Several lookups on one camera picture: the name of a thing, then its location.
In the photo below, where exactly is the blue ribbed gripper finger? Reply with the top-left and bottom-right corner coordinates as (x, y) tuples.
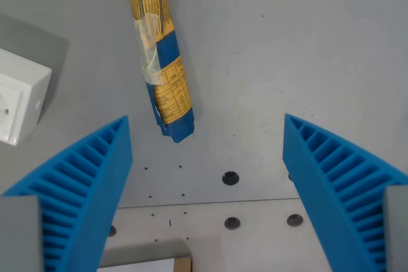
(282, 113), (408, 272)
(1, 115), (133, 272)

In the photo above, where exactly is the blue and yellow bag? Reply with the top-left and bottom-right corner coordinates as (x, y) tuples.
(125, 0), (196, 143)

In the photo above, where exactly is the cardboard box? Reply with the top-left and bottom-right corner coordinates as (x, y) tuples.
(97, 255), (194, 272)

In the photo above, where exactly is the white electrical socket box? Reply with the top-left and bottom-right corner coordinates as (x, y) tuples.
(0, 48), (54, 147)

